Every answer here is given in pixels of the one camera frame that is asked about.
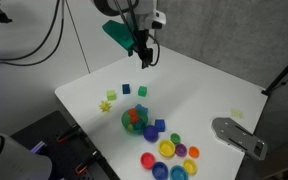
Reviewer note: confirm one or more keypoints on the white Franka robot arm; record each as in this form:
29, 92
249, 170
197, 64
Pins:
144, 6

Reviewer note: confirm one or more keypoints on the dark blue cube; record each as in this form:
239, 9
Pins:
126, 89

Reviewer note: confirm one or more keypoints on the grey metal mounting plate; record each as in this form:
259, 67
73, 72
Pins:
237, 137

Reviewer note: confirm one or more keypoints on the small yellow toy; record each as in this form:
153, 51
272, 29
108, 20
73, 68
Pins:
130, 127

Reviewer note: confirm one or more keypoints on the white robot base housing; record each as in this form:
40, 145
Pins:
10, 160

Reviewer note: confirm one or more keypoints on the purple cup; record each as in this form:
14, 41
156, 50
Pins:
181, 150

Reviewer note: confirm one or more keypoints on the cyan cup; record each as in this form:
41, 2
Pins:
178, 173

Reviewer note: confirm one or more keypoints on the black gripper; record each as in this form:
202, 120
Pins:
142, 39

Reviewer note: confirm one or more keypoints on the orange cup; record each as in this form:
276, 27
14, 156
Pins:
193, 152

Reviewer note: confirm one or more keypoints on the small green cup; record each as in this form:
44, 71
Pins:
175, 138

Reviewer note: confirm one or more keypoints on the green bowl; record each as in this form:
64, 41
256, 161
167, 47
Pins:
134, 130

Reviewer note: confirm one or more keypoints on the teal toy block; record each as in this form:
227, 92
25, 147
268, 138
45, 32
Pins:
139, 124

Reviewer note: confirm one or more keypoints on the light green cube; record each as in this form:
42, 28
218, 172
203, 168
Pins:
111, 95

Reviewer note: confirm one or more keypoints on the large yellow cup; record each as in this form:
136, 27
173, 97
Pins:
166, 148

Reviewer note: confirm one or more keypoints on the small yellow cup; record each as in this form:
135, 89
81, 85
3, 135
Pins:
190, 166

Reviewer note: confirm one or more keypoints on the yellow spiky toy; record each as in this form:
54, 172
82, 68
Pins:
105, 106

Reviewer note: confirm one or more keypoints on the black perforated base board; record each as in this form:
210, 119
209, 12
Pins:
60, 156

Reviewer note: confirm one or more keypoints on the blue cube with hole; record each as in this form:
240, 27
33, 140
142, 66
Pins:
160, 125

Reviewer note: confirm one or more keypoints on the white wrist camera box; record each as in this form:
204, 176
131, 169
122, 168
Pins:
157, 19

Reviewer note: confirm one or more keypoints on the red cup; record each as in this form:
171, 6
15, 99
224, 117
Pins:
147, 160

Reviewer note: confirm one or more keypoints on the green camera mount bracket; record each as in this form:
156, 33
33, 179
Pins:
119, 33

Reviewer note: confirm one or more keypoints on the pale yellow sticky note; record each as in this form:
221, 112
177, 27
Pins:
237, 113

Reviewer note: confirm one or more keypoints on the blue toy block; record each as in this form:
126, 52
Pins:
142, 109

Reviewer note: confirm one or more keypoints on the orange toy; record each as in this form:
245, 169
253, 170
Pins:
133, 115

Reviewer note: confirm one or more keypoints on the black tripod leg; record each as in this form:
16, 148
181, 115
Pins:
284, 73

